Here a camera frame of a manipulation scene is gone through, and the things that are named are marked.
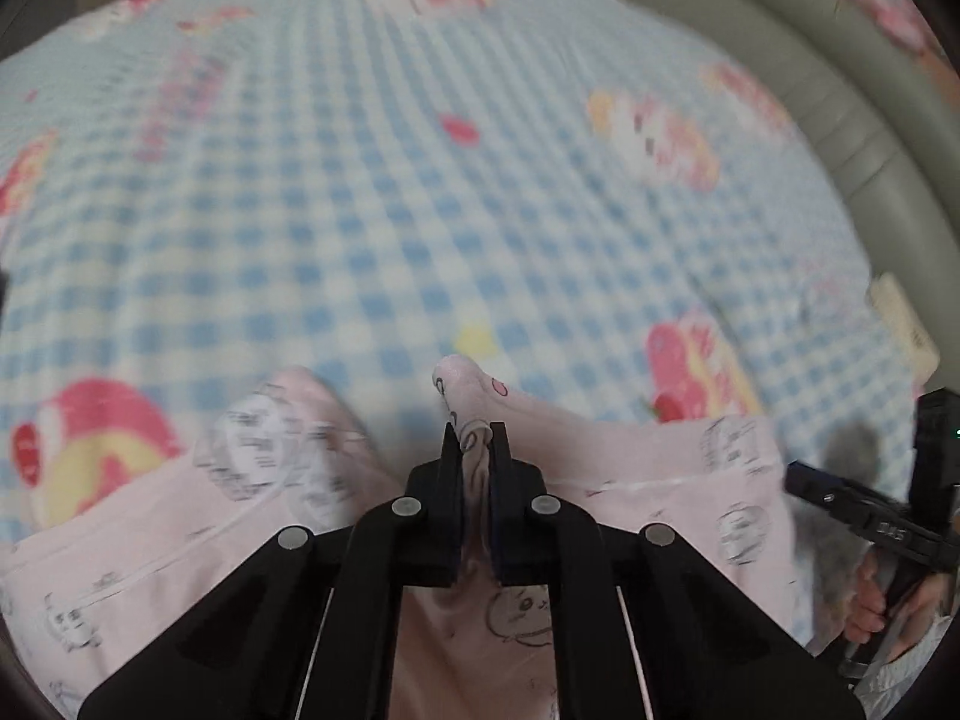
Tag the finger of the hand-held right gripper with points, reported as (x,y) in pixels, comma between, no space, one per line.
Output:
(821,495)

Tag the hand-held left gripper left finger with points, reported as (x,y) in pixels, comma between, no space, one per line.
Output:
(451,499)

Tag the pink printed garment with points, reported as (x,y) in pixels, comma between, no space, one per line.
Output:
(675,487)

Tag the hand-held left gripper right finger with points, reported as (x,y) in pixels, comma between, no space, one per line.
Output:
(501,499)

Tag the blue checkered printed blanket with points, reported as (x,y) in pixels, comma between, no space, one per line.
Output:
(337,187)

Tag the person's right hand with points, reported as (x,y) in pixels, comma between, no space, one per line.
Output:
(870,600)

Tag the grey-green padded headboard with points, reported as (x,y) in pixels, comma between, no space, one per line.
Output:
(810,75)

